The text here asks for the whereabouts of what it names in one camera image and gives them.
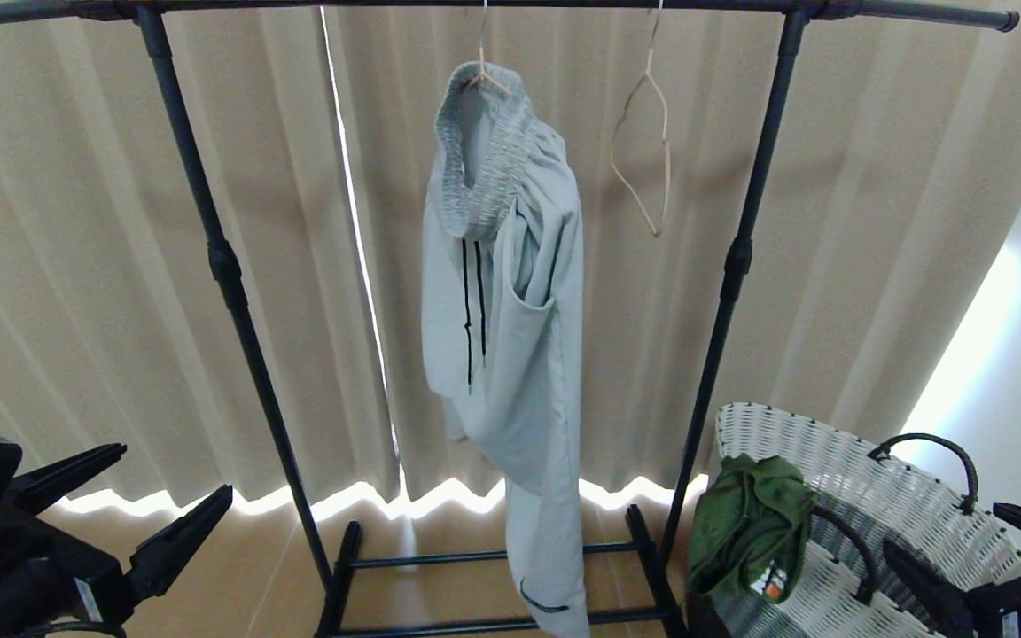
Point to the black clothes rack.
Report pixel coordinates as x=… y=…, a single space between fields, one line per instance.
x=227 y=266

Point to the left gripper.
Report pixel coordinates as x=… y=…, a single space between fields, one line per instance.
x=23 y=576

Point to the green garment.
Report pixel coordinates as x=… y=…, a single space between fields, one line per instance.
x=741 y=523

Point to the pink clothes hanger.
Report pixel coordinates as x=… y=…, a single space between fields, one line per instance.
x=483 y=44
x=667 y=151

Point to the pale grey shorts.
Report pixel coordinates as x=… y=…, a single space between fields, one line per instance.
x=519 y=399

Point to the white laundry basket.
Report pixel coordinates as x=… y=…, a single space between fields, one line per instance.
x=830 y=452

